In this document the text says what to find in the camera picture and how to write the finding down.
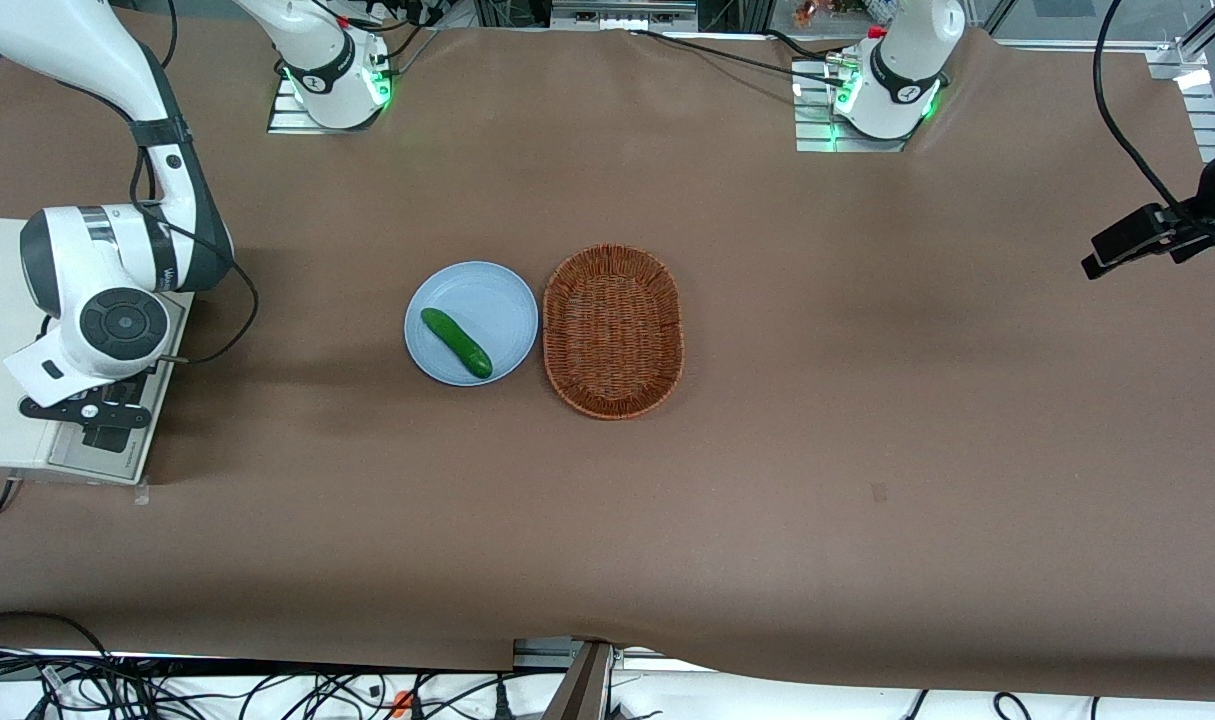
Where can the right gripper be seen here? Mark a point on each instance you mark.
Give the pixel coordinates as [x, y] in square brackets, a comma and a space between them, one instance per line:
[106, 438]

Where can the oven door with black window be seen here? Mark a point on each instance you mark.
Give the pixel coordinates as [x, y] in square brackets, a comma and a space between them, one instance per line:
[117, 465]

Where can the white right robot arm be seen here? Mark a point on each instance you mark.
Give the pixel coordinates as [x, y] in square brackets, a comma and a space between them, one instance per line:
[107, 270]

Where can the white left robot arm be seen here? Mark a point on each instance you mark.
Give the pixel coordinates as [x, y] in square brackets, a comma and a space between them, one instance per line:
[905, 70]

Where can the clear tape piece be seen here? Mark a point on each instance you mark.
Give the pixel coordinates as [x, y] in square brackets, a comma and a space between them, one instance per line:
[142, 492]

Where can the green cucumber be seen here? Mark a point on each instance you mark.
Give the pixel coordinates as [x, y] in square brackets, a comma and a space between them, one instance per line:
[456, 342]

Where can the light blue plate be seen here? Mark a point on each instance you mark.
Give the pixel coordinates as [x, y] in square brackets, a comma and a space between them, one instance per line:
[487, 300]

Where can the brown wicker basket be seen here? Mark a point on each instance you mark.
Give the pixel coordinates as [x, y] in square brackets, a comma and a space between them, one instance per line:
[613, 332]

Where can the brown table cover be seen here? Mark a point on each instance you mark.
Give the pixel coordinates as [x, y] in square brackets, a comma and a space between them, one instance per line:
[767, 500]

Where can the aluminium frame corner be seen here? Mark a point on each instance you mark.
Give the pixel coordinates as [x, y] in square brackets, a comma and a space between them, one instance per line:
[1199, 95]

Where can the aluminium arm base plate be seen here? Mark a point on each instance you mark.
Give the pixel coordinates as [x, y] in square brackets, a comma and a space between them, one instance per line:
[285, 112]
[813, 125]

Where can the metal table bracket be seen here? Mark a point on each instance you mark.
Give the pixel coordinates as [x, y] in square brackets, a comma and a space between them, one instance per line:
[579, 685]

